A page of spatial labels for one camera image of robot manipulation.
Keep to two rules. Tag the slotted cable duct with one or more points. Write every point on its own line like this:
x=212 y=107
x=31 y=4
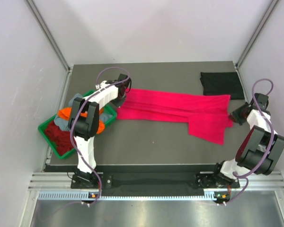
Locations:
x=90 y=196

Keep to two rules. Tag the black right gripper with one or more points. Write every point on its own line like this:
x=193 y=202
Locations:
x=234 y=115

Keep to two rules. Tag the dark red t-shirt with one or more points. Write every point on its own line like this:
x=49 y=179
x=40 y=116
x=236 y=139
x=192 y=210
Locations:
x=60 y=138

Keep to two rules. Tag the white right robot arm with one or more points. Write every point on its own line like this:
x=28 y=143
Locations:
x=259 y=146

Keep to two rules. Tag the aluminium frame post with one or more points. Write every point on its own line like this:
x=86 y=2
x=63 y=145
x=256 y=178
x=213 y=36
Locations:
x=41 y=22
x=255 y=35

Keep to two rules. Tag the pink t-shirt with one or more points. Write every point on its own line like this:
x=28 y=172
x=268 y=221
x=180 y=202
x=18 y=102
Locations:
x=206 y=116

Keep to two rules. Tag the orange t-shirt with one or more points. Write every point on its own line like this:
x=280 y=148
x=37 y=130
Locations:
x=65 y=115

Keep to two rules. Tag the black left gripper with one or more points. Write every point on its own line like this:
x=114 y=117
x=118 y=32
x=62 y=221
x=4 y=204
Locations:
x=119 y=102

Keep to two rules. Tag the green plastic bin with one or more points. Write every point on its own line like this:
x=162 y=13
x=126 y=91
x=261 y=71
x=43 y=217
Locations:
x=52 y=142

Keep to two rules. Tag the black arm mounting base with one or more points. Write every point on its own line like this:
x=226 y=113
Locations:
x=193 y=176

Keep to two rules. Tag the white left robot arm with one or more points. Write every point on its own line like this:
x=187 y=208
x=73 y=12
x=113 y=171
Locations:
x=85 y=176

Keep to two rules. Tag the folded black t-shirt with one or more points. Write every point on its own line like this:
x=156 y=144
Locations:
x=222 y=83

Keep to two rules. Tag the grey t-shirt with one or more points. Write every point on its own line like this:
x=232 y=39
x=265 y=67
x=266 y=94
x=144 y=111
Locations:
x=63 y=125

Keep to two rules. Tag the left aluminium frame post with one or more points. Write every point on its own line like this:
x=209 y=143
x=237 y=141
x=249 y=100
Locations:
x=41 y=22

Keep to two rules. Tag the right aluminium frame post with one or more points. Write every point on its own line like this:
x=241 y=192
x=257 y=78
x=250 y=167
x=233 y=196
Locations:
x=255 y=35

